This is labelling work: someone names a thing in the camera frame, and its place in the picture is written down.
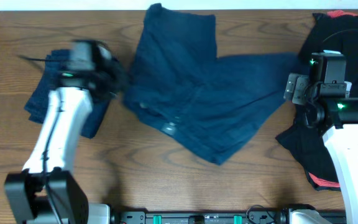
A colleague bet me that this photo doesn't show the black and red garment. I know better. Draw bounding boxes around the black and red garment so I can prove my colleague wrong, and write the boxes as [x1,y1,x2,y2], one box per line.
[276,11,358,191]

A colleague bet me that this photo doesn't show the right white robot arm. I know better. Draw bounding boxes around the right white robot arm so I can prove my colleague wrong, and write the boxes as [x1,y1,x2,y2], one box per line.
[284,50,358,223]

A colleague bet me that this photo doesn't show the dark blue shorts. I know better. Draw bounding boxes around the dark blue shorts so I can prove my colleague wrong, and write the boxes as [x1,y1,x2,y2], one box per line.
[123,3,301,165]

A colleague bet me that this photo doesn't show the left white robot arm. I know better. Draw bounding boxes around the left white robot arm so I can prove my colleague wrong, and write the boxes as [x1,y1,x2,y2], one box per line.
[4,39,128,224]

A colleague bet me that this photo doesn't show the folded dark blue garment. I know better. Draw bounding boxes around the folded dark blue garment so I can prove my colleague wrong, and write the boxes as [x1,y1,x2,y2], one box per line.
[24,49,110,139]

